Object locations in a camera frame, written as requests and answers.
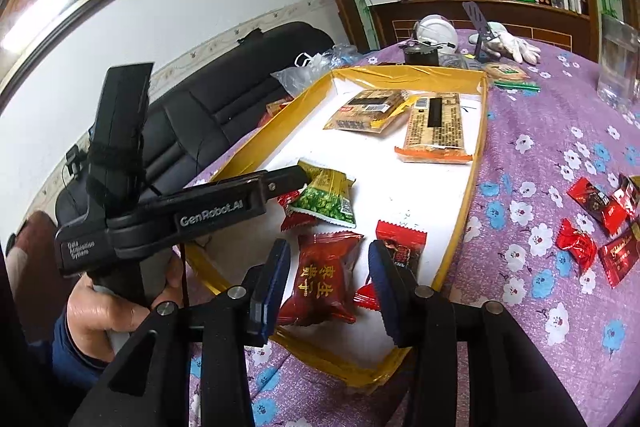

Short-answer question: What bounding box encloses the yellow-edged cardboard box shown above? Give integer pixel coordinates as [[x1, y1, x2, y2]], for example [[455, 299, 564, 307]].
[[185, 66, 488, 390]]

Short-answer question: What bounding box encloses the dark red candy packet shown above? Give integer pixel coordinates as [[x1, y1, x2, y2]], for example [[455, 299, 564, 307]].
[[612, 173, 640, 220], [566, 177, 621, 235]]

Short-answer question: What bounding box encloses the small black device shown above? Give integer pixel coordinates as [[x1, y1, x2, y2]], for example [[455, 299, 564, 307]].
[[64, 144, 91, 180]]

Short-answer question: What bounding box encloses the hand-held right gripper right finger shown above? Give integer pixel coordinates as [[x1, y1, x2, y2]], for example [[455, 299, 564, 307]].
[[367, 239, 588, 427]]

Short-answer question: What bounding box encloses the white round container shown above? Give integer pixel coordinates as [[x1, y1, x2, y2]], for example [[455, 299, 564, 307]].
[[412, 14, 458, 52]]

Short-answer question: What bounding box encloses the person's left forearm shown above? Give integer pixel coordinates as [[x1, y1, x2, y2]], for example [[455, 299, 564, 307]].
[[50, 312, 108, 388]]

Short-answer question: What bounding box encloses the person's left hand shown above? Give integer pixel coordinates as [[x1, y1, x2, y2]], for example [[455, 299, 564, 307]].
[[67, 252, 186, 363]]

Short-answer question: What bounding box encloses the wooden counter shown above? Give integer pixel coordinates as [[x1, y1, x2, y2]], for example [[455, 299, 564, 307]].
[[365, 0, 601, 55]]

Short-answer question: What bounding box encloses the red twist candy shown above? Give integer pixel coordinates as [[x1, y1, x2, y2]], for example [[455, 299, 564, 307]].
[[556, 218, 598, 277]]

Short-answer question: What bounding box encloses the black sofa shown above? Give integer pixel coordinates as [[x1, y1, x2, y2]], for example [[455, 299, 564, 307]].
[[55, 22, 336, 228]]

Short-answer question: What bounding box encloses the black phone stand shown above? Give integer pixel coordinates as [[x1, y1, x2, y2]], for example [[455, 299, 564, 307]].
[[462, 2, 501, 60]]

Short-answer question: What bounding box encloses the white work glove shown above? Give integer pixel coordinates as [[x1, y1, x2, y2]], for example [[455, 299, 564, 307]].
[[482, 22, 542, 65]]

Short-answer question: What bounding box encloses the orange-edged cracker packet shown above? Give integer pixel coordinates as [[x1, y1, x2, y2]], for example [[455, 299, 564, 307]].
[[394, 92, 473, 164]]

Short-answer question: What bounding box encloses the yellow-edged cracker packet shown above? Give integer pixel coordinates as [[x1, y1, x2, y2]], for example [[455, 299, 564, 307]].
[[324, 89, 413, 135]]

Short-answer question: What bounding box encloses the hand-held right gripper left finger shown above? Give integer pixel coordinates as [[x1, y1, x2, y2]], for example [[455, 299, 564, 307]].
[[70, 238, 292, 427]]

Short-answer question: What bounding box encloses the black round device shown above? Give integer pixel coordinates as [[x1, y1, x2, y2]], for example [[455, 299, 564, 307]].
[[402, 42, 441, 66]]

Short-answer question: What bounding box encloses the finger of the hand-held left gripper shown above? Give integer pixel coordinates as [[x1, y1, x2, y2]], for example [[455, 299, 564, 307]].
[[262, 164, 313, 202]]

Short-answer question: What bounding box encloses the clear plastic bag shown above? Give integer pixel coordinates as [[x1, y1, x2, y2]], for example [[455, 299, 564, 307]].
[[271, 44, 366, 100]]

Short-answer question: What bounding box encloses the clear glass mug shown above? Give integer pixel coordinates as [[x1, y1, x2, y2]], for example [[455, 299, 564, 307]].
[[596, 14, 640, 108]]

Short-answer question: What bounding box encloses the green striped biscuit packet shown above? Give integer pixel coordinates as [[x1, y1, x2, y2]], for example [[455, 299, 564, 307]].
[[482, 63, 541, 92]]

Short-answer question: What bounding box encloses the red and black snack packet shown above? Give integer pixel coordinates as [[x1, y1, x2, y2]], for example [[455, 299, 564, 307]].
[[375, 220, 428, 283]]

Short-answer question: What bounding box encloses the large red date packet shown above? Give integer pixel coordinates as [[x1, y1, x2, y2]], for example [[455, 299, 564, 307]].
[[276, 231, 365, 328]]

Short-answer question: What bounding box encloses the green pea snack packet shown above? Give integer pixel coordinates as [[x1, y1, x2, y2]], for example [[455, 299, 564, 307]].
[[290, 159, 357, 229]]

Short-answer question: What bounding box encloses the red white-label snack packet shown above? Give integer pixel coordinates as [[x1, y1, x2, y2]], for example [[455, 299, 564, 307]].
[[277, 189, 321, 233]]

